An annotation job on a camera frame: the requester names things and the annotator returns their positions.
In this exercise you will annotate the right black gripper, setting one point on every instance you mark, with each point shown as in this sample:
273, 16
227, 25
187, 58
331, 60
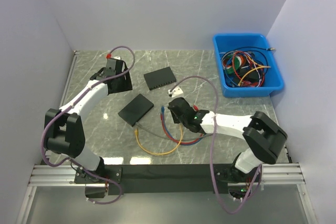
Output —
176, 120

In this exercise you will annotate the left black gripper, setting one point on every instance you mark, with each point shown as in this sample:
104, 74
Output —
127, 85

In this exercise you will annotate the black network switch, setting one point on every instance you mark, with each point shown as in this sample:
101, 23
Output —
135, 110
159, 78

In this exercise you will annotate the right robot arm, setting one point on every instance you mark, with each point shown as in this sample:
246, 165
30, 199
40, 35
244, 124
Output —
264, 137

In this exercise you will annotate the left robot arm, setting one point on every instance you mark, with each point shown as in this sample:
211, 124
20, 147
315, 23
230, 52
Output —
64, 132

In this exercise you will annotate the black mounting base bar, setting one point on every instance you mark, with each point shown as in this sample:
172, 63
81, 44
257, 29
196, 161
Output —
175, 178

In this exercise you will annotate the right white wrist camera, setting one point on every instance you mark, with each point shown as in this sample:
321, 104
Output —
175, 92

